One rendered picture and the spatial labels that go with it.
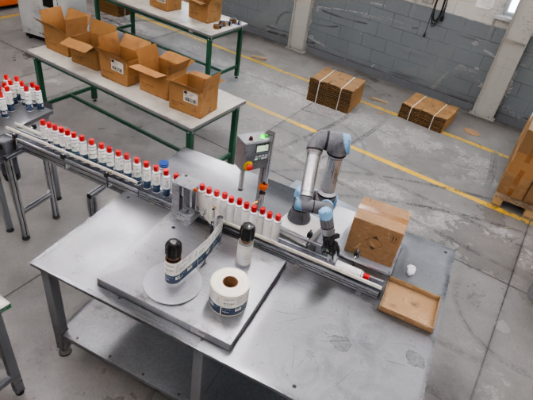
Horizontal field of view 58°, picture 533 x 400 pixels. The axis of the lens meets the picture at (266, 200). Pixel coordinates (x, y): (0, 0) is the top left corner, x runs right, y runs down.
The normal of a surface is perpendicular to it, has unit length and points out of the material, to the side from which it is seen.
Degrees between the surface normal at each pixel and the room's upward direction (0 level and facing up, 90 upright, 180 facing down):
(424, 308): 0
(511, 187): 90
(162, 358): 1
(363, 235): 90
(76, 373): 0
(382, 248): 90
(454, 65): 90
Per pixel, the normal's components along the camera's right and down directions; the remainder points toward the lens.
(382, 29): -0.55, 0.45
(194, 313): 0.13, -0.79
